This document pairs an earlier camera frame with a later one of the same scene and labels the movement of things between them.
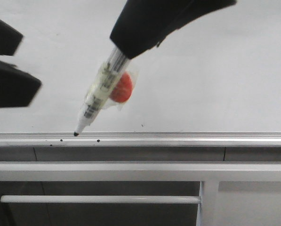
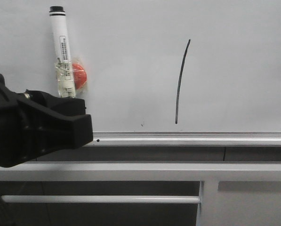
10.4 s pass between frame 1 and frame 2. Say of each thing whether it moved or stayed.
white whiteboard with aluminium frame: stayed
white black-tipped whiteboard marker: moved
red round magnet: moved
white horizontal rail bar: stayed
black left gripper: moved
